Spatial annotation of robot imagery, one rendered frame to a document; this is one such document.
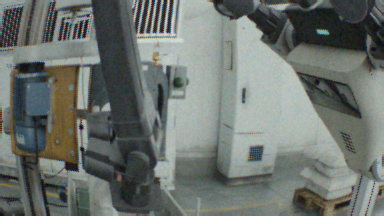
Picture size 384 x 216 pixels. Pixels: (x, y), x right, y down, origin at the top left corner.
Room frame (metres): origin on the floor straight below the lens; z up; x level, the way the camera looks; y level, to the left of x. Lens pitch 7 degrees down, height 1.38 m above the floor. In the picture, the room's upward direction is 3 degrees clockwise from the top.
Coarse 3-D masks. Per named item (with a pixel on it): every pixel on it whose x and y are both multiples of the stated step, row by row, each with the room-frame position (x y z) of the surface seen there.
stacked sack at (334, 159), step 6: (330, 150) 3.77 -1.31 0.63; (336, 150) 3.75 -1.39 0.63; (324, 156) 3.76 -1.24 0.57; (330, 156) 3.63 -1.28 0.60; (336, 156) 3.53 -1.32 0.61; (342, 156) 3.53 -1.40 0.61; (324, 162) 3.66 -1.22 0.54; (330, 162) 3.57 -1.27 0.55; (336, 162) 3.48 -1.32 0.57; (342, 162) 3.49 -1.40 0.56; (336, 168) 3.52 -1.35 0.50
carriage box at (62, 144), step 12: (12, 72) 1.30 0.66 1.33; (48, 72) 1.34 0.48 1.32; (60, 72) 1.36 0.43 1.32; (72, 72) 1.37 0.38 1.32; (12, 84) 1.30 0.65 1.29; (60, 84) 1.36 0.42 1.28; (72, 84) 1.37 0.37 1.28; (12, 96) 1.29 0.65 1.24; (60, 96) 1.36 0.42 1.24; (72, 96) 1.37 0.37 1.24; (12, 108) 1.30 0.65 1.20; (60, 108) 1.36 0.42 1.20; (72, 108) 1.37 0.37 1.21; (12, 120) 1.30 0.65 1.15; (60, 120) 1.36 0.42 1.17; (72, 120) 1.37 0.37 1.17; (12, 132) 1.30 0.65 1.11; (60, 132) 1.36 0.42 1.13; (72, 132) 1.37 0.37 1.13; (12, 144) 1.30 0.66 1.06; (48, 144) 1.35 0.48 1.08; (60, 144) 1.36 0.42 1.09; (72, 144) 1.37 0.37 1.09; (36, 156) 1.33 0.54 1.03; (48, 156) 1.34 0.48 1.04; (60, 156) 1.36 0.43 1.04; (72, 156) 1.37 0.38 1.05
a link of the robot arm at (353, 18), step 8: (336, 0) 0.53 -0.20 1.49; (344, 0) 0.53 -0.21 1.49; (352, 0) 0.52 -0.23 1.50; (360, 0) 0.52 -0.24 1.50; (336, 8) 0.54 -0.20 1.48; (344, 8) 0.53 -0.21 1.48; (352, 8) 0.53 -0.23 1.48; (360, 8) 0.53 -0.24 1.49; (344, 16) 0.54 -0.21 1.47; (352, 16) 0.54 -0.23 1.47; (360, 16) 0.53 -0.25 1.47
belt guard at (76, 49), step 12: (24, 48) 1.11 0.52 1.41; (36, 48) 1.13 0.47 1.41; (48, 48) 1.17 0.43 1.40; (60, 48) 1.21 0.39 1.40; (72, 48) 1.26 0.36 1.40; (84, 48) 1.30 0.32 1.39; (96, 48) 1.35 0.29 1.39; (24, 60) 1.11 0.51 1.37; (36, 60) 1.13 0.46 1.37; (48, 60) 1.17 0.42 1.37
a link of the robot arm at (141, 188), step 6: (114, 168) 0.75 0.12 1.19; (120, 168) 0.75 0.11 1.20; (114, 174) 0.75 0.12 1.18; (120, 174) 0.75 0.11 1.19; (126, 174) 0.74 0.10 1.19; (150, 174) 0.76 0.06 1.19; (126, 180) 0.75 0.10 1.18; (132, 180) 0.74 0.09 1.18; (138, 180) 0.75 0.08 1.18; (144, 180) 0.74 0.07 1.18; (150, 180) 0.75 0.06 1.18; (126, 186) 0.76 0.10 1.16; (132, 186) 0.75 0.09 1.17; (138, 186) 0.74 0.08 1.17; (144, 186) 0.75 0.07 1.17; (150, 186) 0.76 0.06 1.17; (132, 192) 0.77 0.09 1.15; (138, 192) 0.76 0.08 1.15; (144, 192) 0.77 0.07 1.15
